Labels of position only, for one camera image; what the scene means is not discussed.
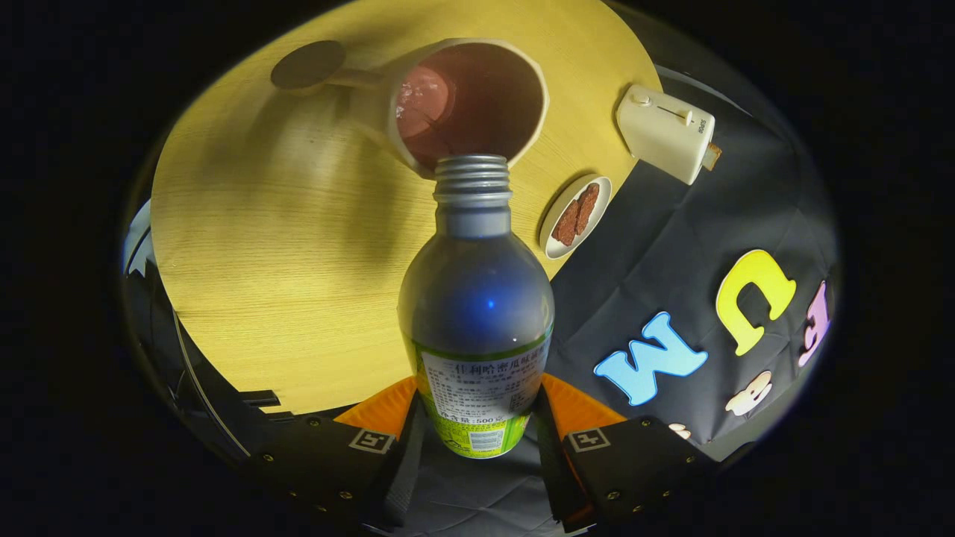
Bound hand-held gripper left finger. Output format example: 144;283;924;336
250;375;428;527

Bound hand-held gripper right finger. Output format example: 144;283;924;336
531;373;721;530

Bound silver juice bottle green label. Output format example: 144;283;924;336
397;154;555;459

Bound beige cup with handle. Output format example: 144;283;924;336
270;37;551;180

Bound wooden table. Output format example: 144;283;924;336
149;0;665;415

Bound black backdrop cloth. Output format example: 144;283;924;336
403;63;840;534

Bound white oval plate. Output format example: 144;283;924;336
539;175;613;260

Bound red meat strips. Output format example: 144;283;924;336
551;183;601;248

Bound white toaster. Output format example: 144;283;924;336
616;84;717;186

